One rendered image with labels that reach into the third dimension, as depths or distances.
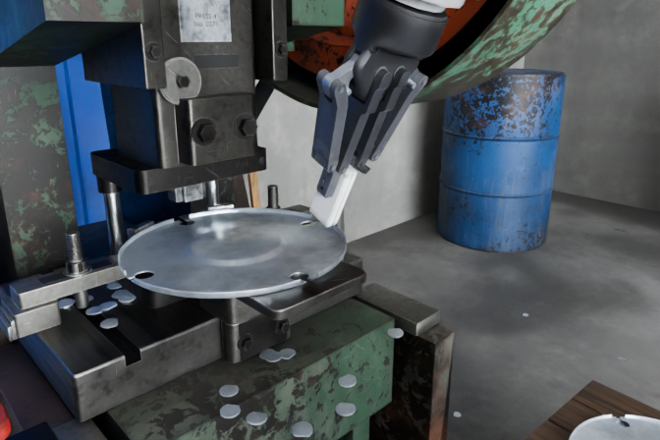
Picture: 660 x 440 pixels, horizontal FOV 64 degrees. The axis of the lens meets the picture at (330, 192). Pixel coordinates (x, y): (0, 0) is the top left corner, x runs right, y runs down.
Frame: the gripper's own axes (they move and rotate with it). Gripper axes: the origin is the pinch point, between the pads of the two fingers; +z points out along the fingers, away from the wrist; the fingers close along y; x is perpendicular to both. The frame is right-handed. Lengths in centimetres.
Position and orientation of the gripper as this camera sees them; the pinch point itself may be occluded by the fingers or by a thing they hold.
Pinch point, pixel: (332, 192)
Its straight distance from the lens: 54.4
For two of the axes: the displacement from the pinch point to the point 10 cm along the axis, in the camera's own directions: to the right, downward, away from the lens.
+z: -3.0, 7.8, 5.4
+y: 7.1, -1.9, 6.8
